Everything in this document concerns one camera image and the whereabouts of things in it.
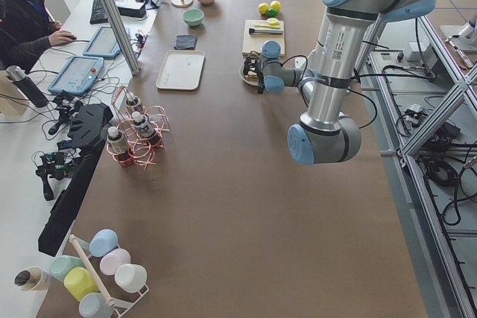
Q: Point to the yellow cup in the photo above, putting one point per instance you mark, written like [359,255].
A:
[79,282]

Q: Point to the yellow lemon upper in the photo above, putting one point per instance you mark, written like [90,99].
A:
[275,5]

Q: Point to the yellow lemon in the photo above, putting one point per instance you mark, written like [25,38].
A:
[263,8]
[275,5]

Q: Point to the white round plate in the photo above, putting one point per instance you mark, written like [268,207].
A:
[251,83]

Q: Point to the grey folded cloth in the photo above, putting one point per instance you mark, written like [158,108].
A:
[185,42]

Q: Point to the black thermos bottle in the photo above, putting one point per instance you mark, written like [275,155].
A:
[26,86]

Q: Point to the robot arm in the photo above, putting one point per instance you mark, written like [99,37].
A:
[324,134]

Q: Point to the tea bottle front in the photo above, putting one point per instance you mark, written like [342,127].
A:
[146,130]

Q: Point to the pink cup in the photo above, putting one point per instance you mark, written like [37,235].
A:
[113,260]

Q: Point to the yellow plastic knife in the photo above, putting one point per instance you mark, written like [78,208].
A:
[263,25]

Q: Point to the cream rabbit tray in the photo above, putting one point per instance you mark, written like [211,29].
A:
[181,70]

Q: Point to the seated person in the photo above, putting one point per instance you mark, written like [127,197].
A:
[27,32]

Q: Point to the white cup rack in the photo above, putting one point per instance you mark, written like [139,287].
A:
[121,301]

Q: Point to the green cup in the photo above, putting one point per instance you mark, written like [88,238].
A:
[63,264]

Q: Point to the bread slice from board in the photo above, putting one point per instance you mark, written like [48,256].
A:
[249,71]

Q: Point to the blue teach pendant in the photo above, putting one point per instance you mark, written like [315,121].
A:
[77,76]
[103,44]

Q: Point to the yellow lemon lower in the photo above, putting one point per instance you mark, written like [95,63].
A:
[263,8]

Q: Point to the tea bottle back left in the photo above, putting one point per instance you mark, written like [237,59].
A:
[133,104]

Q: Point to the tea bottle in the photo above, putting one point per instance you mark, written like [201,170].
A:
[133,104]
[146,130]
[119,146]

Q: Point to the white cup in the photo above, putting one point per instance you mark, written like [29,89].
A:
[131,277]

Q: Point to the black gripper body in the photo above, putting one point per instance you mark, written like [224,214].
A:
[249,67]

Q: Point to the tea bottle right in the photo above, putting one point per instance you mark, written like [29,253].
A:
[119,146]

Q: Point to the green bowl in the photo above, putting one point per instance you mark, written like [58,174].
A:
[193,17]

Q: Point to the blue cup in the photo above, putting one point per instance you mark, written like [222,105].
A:
[104,241]

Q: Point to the aluminium frame post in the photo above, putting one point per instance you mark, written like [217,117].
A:
[121,35]

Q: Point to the blue teach pendant near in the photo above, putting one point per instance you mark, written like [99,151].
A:
[77,76]

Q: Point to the green lime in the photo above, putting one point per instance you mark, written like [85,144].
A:
[271,12]

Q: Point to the lemon slices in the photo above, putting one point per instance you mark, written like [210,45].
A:
[273,22]

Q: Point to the grey cup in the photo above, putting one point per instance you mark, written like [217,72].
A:
[93,305]

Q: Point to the blue teach pendant far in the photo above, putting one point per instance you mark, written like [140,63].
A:
[103,44]

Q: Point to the copper wire bottle rack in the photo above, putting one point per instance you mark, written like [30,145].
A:
[143,154]

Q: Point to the black keyboard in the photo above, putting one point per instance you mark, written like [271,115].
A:
[98,13]

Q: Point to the wooden cutting board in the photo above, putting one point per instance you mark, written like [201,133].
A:
[255,43]

